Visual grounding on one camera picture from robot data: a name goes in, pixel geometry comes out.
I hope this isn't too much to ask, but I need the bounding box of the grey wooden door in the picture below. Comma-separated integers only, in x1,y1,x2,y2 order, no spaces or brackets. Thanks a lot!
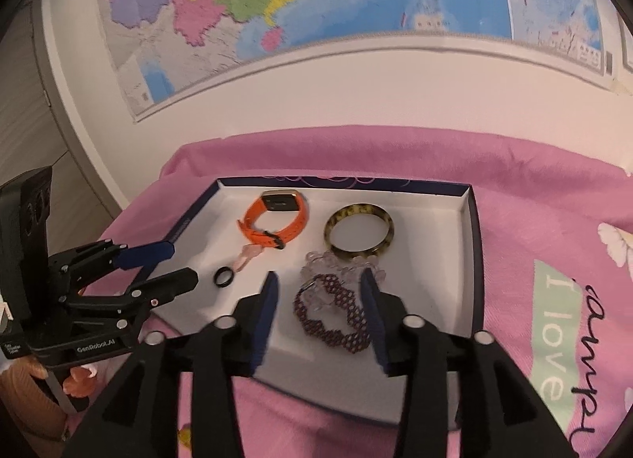
0,0,124,241

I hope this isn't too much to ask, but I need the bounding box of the pink floral printed cloth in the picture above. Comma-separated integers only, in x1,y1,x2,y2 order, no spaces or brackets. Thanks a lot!
64,125,633,458

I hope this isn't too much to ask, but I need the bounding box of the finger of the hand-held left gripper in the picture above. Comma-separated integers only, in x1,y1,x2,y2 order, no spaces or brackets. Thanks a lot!
49,239,176,291
64,267,199,321

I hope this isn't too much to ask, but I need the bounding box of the white wall socket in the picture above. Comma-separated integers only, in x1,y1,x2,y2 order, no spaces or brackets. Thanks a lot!
618,17,633,74

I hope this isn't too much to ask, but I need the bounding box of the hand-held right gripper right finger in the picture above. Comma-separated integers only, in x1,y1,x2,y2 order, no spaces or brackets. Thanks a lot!
360,270,577,458

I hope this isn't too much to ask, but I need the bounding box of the orange strap watch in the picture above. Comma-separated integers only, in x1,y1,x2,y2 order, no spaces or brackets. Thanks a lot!
237,189,310,250

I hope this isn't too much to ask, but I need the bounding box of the purple beaded bracelet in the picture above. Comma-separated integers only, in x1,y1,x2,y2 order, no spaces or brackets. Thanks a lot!
294,274,372,353

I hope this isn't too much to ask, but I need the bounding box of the clear crystal bead bracelet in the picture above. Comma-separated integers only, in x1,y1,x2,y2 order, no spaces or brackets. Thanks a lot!
301,250,389,308

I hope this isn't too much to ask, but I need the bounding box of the dark blue shallow box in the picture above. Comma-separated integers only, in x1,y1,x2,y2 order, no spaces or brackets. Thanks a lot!
143,177,484,426

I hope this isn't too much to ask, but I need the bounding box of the pink ring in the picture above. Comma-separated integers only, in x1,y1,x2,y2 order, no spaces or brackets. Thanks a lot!
235,244,266,271

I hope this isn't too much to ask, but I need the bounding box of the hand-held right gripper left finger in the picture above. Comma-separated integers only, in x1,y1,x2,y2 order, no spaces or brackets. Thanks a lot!
62,270,280,458

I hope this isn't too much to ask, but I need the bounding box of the tortoiseshell bangle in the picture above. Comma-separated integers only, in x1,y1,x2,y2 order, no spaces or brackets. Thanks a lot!
324,202,395,261

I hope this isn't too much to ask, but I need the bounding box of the person's left hand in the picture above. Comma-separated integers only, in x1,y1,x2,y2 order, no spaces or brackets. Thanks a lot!
0,356,97,441

